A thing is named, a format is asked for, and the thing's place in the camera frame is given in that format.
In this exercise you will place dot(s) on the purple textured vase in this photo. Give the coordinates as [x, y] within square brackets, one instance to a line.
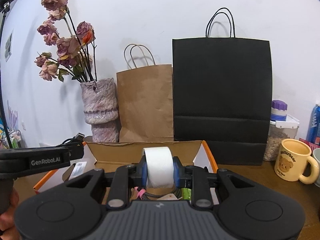
[101, 109]

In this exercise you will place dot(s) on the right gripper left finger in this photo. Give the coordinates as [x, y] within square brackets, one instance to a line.
[122, 181]

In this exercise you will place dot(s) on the brown paper bag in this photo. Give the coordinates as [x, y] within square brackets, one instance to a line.
[145, 103]

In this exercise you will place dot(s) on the green transparent bottle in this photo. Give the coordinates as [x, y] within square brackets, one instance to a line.
[186, 194]

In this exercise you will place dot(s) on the clear food container with seeds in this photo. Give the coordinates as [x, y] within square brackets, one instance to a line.
[278, 131]

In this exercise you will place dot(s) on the red orange cardboard box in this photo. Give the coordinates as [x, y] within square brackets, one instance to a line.
[111, 156]

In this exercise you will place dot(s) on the person's left hand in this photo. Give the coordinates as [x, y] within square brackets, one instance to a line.
[7, 219]

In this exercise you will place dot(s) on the white tape roll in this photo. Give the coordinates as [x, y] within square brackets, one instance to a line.
[160, 167]

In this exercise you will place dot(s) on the blue soda can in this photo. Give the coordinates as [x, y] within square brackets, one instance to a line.
[313, 130]

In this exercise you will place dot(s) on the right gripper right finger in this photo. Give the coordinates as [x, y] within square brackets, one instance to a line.
[198, 179]

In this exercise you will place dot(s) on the dried pink roses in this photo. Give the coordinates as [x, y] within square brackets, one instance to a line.
[74, 43]

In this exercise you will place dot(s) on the translucent plastic jar with label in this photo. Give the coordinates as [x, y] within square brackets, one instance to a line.
[78, 168]

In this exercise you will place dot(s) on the black paper bag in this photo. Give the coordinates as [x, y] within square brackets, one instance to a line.
[222, 94]

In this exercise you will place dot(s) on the yellow bear mug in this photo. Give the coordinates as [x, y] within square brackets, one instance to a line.
[294, 162]

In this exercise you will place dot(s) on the purple white small jar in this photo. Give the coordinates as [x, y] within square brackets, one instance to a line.
[278, 110]

